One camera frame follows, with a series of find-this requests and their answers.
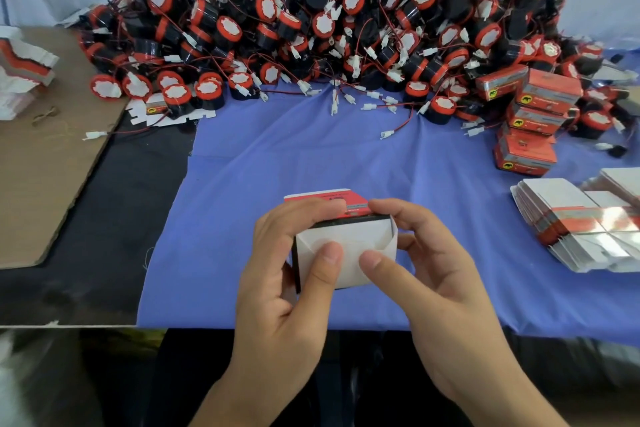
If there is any person's left hand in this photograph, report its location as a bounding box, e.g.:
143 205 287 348
228 198 347 408

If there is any person's right hand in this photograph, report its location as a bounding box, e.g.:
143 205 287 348
358 198 513 411

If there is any stack of paper boxes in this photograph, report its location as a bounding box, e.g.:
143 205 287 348
0 26 59 121
510 167 640 273

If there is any pile of black red buzzers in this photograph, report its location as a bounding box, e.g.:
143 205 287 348
80 0 640 143

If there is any person's left forearm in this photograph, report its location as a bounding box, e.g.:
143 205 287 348
190 386 301 427

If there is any blue cloth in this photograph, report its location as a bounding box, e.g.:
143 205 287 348
137 56 640 348

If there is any brown cardboard sheet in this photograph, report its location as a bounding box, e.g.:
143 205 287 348
0 26 126 270

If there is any rubber band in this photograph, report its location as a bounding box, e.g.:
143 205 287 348
32 106 61 125

